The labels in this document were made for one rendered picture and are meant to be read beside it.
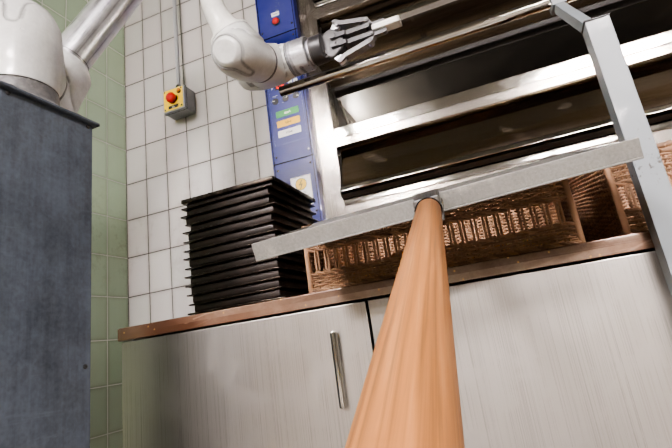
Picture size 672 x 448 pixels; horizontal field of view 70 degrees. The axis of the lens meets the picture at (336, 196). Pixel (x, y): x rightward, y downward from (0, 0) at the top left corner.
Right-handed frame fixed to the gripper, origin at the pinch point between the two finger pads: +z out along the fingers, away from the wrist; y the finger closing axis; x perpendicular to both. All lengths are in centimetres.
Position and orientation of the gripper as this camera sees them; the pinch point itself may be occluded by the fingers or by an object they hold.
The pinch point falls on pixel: (386, 25)
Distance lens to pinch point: 126.3
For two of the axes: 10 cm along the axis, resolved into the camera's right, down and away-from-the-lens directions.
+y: 1.4, 9.5, -2.9
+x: -3.7, -2.2, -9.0
